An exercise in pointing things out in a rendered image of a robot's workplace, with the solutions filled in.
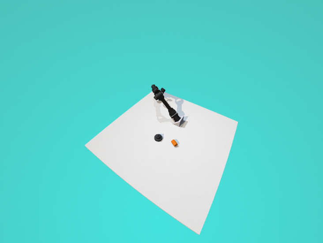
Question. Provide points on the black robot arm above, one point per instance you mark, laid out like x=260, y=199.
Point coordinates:
x=159, y=95

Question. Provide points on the orange cylinder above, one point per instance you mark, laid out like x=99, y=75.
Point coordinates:
x=174, y=143

